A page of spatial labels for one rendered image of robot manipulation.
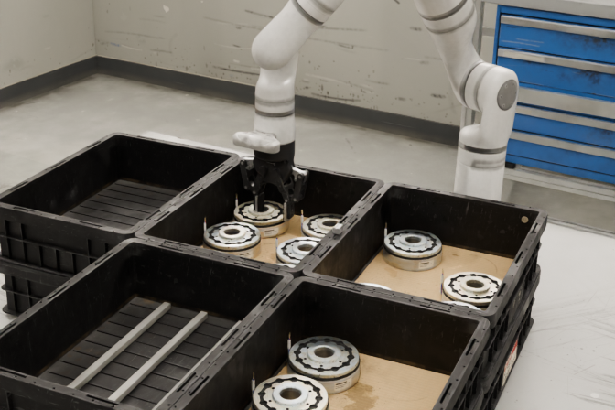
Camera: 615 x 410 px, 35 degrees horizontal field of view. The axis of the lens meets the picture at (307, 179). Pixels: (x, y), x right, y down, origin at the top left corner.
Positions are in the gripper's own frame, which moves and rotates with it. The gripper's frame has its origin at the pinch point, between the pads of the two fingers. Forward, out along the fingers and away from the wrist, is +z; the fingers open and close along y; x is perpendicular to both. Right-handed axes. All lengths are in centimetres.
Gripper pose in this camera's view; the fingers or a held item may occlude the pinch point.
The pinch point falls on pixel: (273, 209)
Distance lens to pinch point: 184.2
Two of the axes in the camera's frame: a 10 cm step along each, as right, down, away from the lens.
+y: -8.7, -2.1, 4.5
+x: -5.0, 3.3, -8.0
